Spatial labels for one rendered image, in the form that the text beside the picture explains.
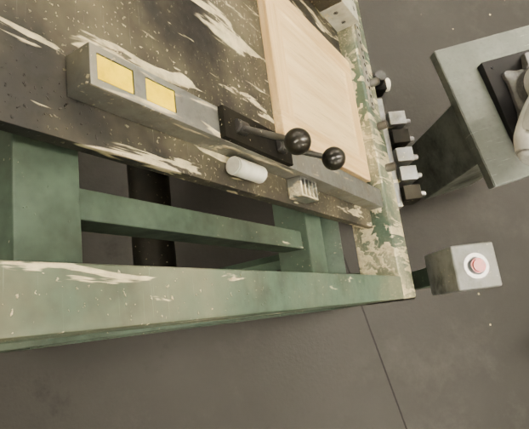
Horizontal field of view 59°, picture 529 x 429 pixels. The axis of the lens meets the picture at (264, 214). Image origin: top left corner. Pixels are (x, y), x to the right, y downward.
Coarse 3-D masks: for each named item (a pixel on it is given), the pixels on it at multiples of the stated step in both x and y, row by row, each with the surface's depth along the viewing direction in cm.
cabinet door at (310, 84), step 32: (288, 0) 109; (288, 32) 105; (320, 32) 123; (288, 64) 101; (320, 64) 118; (288, 96) 96; (320, 96) 113; (352, 96) 134; (288, 128) 93; (320, 128) 108; (352, 128) 129; (352, 160) 121
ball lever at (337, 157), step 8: (280, 144) 79; (312, 152) 76; (320, 152) 76; (328, 152) 73; (336, 152) 73; (328, 160) 73; (336, 160) 73; (344, 160) 74; (328, 168) 74; (336, 168) 74
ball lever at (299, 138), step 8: (240, 120) 69; (240, 128) 69; (248, 128) 69; (256, 128) 69; (296, 128) 64; (264, 136) 68; (272, 136) 67; (280, 136) 66; (288, 136) 63; (296, 136) 63; (304, 136) 63; (288, 144) 64; (296, 144) 63; (304, 144) 63; (296, 152) 64; (304, 152) 65
